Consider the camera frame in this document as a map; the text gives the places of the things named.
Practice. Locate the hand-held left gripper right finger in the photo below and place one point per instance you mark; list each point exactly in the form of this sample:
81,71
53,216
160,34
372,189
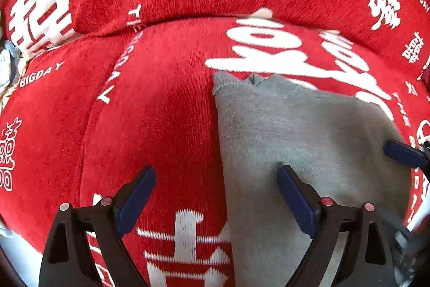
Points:
297,203

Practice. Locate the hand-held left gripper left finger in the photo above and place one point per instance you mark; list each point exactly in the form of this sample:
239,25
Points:
136,199

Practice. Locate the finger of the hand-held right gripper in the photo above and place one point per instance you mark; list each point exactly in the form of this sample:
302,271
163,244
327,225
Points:
403,153

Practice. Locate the grey knit sweater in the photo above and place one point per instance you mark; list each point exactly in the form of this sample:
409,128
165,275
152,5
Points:
285,125

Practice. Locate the yellow patterned cloth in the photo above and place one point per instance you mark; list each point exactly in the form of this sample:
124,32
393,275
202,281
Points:
19,66

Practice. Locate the small grey cloth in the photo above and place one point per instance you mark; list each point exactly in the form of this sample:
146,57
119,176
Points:
13,51

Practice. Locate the pale pink cloth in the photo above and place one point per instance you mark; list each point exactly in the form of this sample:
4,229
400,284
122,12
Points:
263,13

